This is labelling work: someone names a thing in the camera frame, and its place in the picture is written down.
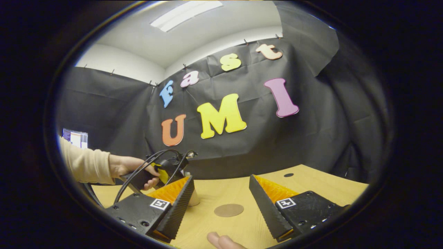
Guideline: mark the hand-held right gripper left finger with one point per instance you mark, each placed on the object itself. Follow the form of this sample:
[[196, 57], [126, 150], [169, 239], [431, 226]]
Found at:
[[180, 207]]

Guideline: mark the ceiling light panel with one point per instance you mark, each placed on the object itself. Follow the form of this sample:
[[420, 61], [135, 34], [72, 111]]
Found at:
[[187, 14]]

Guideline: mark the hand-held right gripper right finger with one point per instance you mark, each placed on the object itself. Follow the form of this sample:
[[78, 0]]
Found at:
[[264, 211]]

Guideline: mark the wooden desktop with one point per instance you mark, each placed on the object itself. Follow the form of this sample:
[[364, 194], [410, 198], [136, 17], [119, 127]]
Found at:
[[228, 190]]

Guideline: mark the beige cup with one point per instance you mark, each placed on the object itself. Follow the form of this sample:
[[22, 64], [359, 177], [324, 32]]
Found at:
[[195, 199]]

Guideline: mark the computer monitor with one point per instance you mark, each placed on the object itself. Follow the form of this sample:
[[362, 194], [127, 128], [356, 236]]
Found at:
[[77, 138]]

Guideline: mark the black backdrop cloth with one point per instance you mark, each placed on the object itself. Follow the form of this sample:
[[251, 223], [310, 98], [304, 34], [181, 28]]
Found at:
[[311, 121]]

